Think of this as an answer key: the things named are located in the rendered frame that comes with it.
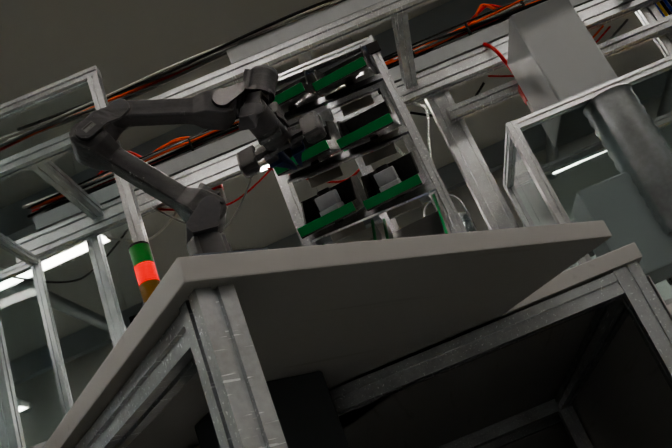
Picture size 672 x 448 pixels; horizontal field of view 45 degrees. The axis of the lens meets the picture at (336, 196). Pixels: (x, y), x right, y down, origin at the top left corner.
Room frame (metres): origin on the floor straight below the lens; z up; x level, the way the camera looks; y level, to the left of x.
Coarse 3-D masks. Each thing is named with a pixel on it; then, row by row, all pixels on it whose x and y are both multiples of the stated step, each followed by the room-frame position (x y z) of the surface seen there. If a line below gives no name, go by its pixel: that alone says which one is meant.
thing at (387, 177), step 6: (378, 168) 1.57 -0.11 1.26; (384, 168) 1.57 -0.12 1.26; (390, 168) 1.57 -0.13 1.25; (378, 174) 1.57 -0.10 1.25; (384, 174) 1.57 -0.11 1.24; (390, 174) 1.57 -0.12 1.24; (396, 174) 1.59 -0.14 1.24; (378, 180) 1.58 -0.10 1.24; (384, 180) 1.58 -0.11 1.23; (390, 180) 1.58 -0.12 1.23; (396, 180) 1.57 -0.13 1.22; (384, 186) 1.57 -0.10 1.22; (390, 186) 1.57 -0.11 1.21
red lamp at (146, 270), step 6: (138, 264) 1.76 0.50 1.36; (144, 264) 1.76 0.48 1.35; (150, 264) 1.77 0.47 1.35; (138, 270) 1.76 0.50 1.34; (144, 270) 1.76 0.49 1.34; (150, 270) 1.76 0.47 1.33; (156, 270) 1.78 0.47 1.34; (138, 276) 1.76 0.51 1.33; (144, 276) 1.76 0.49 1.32; (150, 276) 1.76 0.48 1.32; (156, 276) 1.77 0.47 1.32; (138, 282) 1.77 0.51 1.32
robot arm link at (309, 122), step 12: (276, 120) 1.35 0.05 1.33; (300, 120) 1.41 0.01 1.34; (312, 120) 1.40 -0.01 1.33; (276, 132) 1.36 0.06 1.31; (288, 132) 1.40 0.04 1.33; (300, 132) 1.41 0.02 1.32; (312, 132) 1.40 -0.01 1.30; (324, 132) 1.41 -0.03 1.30; (264, 144) 1.39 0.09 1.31; (276, 144) 1.39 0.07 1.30; (288, 144) 1.40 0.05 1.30; (240, 156) 1.43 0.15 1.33; (252, 156) 1.42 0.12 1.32; (240, 168) 1.43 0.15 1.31; (252, 168) 1.43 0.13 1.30
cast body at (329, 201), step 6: (318, 192) 1.58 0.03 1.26; (324, 192) 1.57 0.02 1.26; (330, 192) 1.57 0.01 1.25; (336, 192) 1.60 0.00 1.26; (318, 198) 1.57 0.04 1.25; (324, 198) 1.57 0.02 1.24; (330, 198) 1.57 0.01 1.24; (336, 198) 1.58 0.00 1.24; (318, 204) 1.58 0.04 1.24; (324, 204) 1.58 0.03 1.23; (330, 204) 1.58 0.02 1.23; (336, 204) 1.57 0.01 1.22; (342, 204) 1.61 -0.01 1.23; (324, 210) 1.57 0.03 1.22; (330, 210) 1.57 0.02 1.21
